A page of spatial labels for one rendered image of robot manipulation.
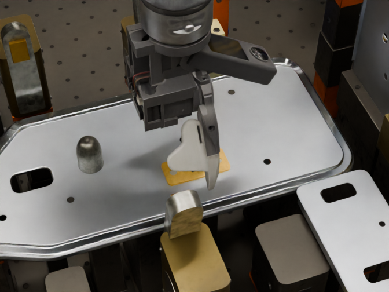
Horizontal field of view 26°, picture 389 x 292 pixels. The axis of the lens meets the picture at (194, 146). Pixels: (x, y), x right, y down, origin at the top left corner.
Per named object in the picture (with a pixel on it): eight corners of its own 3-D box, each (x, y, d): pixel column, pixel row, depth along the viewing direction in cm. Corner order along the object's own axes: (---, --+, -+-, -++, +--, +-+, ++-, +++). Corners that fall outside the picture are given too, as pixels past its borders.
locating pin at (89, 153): (83, 183, 108) (77, 150, 103) (77, 165, 110) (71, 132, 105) (107, 177, 109) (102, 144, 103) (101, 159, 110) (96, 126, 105)
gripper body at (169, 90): (127, 90, 99) (120, 11, 89) (197, 73, 100) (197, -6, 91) (146, 137, 94) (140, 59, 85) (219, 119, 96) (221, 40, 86)
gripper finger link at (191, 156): (172, 199, 98) (156, 123, 96) (220, 186, 99) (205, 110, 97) (178, 207, 95) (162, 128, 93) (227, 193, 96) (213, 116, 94)
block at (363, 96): (348, 255, 134) (380, 131, 111) (316, 197, 142) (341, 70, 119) (365, 250, 135) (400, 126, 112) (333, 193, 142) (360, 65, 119)
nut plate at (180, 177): (168, 186, 106) (168, 181, 105) (160, 164, 108) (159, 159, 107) (231, 170, 107) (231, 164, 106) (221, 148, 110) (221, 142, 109)
